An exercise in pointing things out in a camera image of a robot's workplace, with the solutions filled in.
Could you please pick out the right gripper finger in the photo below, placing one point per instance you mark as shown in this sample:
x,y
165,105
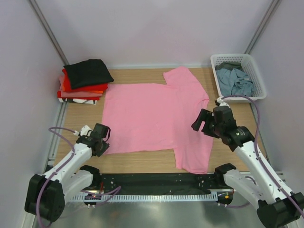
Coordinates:
x,y
205,117
209,130

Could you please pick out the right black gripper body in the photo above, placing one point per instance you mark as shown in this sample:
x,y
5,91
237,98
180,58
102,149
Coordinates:
x,y
218,128

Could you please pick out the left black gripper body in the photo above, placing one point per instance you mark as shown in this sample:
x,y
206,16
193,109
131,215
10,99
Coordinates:
x,y
104,147

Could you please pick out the pink t-shirt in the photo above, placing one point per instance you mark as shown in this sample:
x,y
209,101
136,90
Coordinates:
x,y
153,117

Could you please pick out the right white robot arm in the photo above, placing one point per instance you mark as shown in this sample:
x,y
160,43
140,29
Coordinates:
x,y
276,204

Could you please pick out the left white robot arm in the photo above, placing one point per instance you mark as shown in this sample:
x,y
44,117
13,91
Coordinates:
x,y
48,193

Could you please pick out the white patterned folded t-shirt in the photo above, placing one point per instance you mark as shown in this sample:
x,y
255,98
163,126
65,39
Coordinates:
x,y
78,101

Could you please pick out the grey-blue crumpled t-shirt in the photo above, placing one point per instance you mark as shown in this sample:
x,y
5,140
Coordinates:
x,y
234,82

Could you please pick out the white plastic basket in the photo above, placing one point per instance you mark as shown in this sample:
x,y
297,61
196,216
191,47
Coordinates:
x,y
249,67

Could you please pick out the olive crumpled t-shirt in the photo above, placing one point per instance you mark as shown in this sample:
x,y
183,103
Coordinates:
x,y
229,66

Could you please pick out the orange folded t-shirt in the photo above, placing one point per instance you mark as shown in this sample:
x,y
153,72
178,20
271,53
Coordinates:
x,y
82,94

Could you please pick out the red folded t-shirt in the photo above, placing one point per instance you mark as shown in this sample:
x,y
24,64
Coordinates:
x,y
91,88

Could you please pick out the black folded t-shirt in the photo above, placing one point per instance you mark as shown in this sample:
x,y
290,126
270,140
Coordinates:
x,y
90,72

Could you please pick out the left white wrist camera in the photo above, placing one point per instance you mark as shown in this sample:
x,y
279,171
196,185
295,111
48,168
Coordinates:
x,y
84,131

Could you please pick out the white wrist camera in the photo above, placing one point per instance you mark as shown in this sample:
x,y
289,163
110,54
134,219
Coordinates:
x,y
84,131
221,102

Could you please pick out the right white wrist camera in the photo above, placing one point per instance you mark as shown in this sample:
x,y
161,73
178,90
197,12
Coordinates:
x,y
221,102

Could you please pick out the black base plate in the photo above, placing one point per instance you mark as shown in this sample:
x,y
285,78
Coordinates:
x,y
162,183

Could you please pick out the white slotted cable duct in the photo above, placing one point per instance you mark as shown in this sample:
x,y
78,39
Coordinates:
x,y
83,197

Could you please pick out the right aluminium corner post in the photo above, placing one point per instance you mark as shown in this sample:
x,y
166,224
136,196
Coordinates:
x,y
272,8

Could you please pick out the aluminium corner post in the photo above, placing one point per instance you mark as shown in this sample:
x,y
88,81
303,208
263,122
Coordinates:
x,y
272,8
45,25

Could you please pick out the left aluminium corner post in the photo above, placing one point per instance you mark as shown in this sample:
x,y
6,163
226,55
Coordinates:
x,y
45,25

